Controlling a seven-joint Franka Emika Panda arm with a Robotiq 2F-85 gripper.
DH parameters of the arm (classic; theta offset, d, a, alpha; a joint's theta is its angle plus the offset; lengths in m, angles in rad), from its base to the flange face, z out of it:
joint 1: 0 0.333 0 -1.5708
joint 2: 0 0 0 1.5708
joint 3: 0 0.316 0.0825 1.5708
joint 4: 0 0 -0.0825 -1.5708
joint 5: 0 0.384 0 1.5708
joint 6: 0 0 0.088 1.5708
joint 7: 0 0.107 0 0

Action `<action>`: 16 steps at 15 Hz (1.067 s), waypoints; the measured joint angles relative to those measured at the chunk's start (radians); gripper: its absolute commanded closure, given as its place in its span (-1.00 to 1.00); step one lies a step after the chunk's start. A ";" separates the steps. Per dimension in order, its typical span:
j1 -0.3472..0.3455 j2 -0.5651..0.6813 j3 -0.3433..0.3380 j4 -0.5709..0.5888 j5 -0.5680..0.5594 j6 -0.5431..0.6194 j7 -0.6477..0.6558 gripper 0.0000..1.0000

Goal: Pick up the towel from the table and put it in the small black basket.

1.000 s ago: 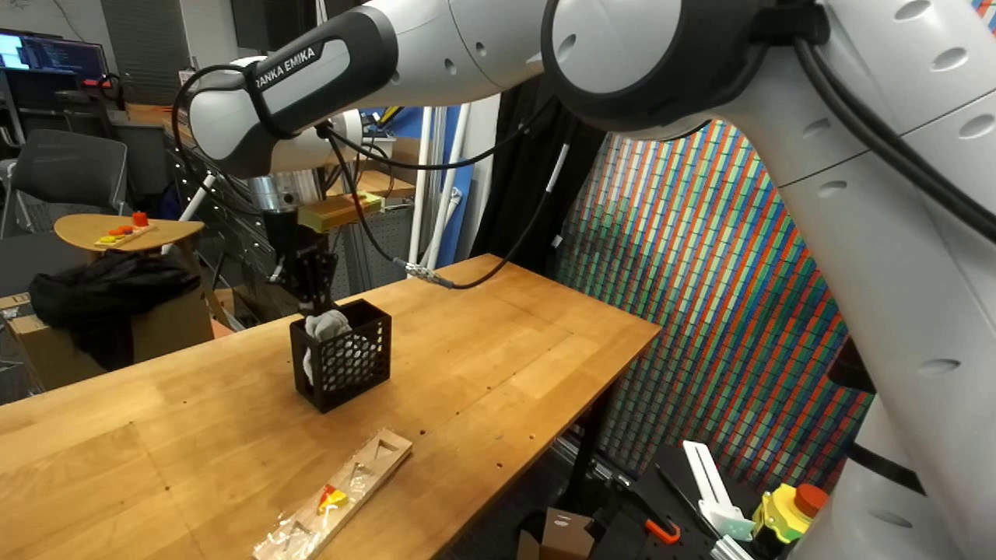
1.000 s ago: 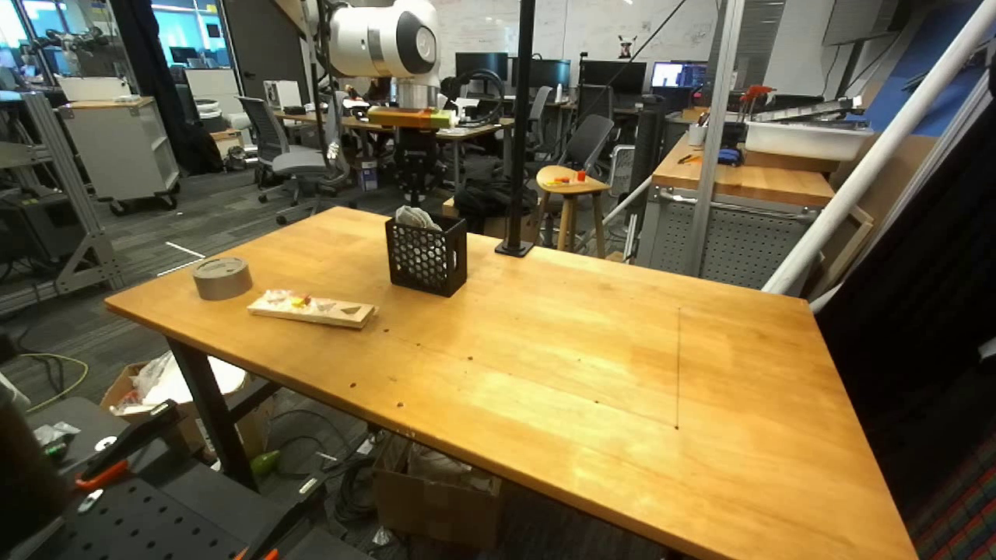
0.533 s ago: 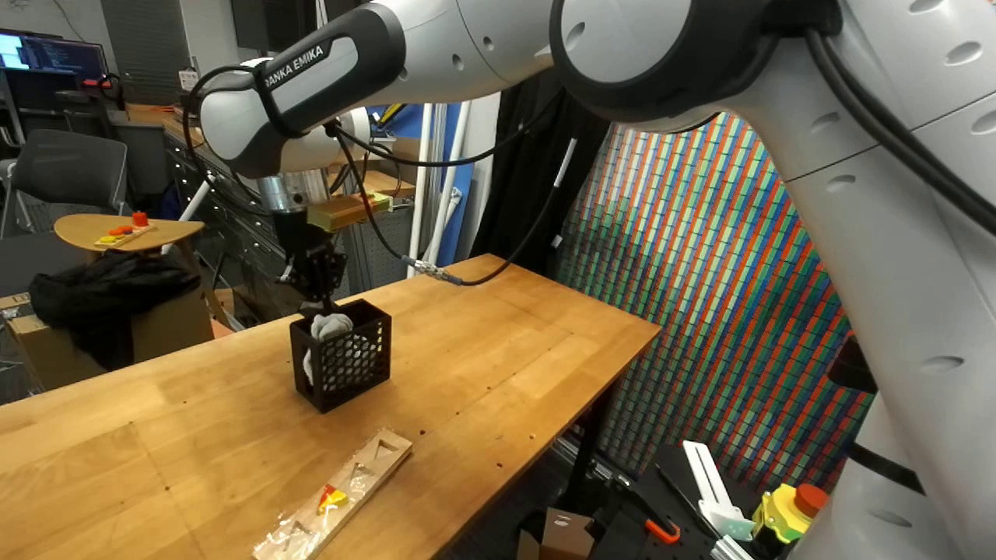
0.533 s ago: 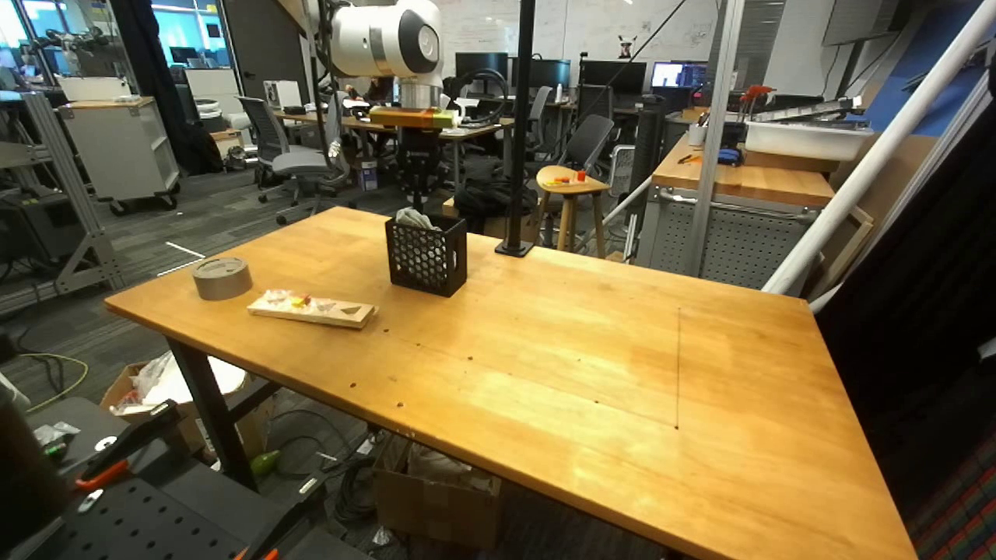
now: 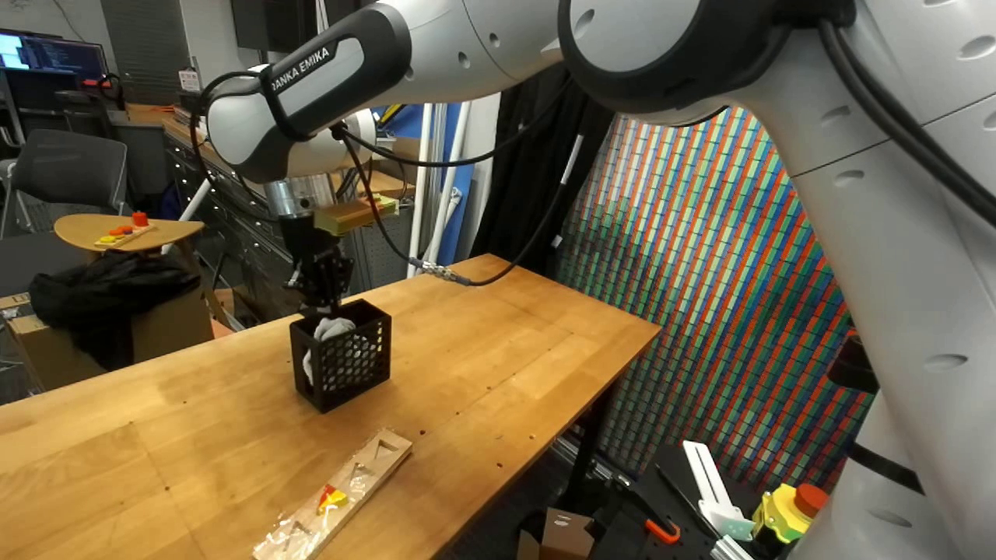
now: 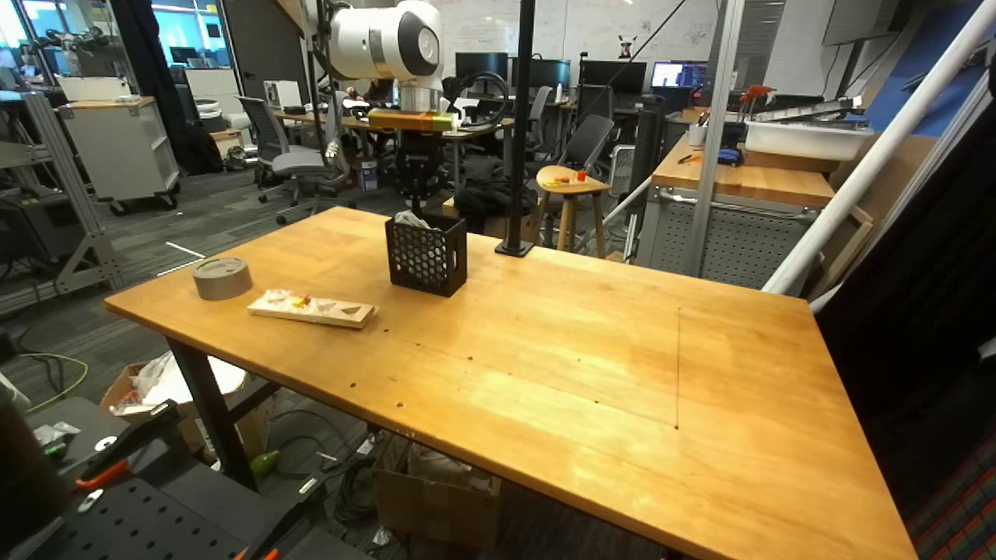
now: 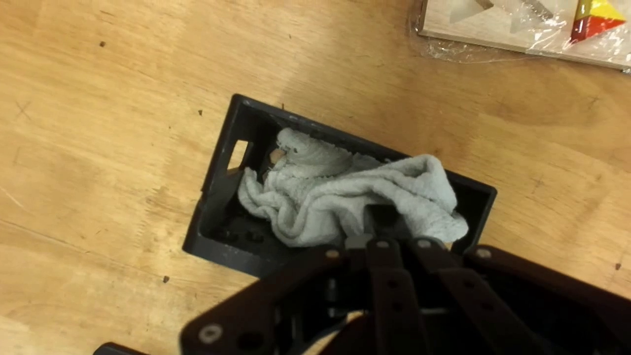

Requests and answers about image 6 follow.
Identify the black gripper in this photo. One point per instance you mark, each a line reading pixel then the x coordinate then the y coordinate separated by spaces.
pixel 418 155

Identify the small black mesh basket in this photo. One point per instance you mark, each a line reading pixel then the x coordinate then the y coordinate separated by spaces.
pixel 425 257

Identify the long wooden office desk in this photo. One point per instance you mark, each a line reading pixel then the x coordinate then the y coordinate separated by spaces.
pixel 478 129

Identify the dark computer monitor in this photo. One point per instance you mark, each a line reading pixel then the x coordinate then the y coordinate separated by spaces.
pixel 611 75
pixel 482 69

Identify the black vertical pole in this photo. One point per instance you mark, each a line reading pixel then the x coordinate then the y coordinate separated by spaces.
pixel 518 104

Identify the grey office chair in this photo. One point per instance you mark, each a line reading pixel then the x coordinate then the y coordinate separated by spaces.
pixel 296 155

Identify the round wooden stool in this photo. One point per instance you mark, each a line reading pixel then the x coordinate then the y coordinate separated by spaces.
pixel 569 183

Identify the black office chair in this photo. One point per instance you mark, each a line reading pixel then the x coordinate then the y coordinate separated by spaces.
pixel 588 141

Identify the grey tape roll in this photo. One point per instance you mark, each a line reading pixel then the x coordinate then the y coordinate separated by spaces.
pixel 223 278

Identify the lit blue screen monitor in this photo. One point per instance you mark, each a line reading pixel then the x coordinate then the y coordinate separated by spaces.
pixel 681 75

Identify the white cabinet cart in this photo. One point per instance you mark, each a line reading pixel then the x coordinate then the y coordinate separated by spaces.
pixel 121 149

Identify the silver vertical pole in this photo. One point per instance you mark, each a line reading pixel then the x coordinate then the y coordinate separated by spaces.
pixel 720 124

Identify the blue object on workbench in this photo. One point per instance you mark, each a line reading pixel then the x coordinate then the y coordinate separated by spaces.
pixel 731 155

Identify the wooden top workbench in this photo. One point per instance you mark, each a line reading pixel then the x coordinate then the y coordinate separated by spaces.
pixel 743 183

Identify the cardboard box with white bag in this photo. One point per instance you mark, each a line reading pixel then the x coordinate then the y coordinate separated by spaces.
pixel 156 390

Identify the small cardboard box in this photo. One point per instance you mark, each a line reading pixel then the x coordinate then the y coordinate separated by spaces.
pixel 436 504

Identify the grey metal shelf rack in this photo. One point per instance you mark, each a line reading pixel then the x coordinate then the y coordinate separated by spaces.
pixel 52 198

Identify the white tray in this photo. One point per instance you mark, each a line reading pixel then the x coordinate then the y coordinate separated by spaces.
pixel 812 137

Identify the black perforated plate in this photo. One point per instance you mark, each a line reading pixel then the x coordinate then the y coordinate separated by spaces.
pixel 156 515

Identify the white slanted pole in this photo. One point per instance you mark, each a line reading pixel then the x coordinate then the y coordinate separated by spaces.
pixel 883 144

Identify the black table frame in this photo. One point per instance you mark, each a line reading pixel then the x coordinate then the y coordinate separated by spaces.
pixel 214 416

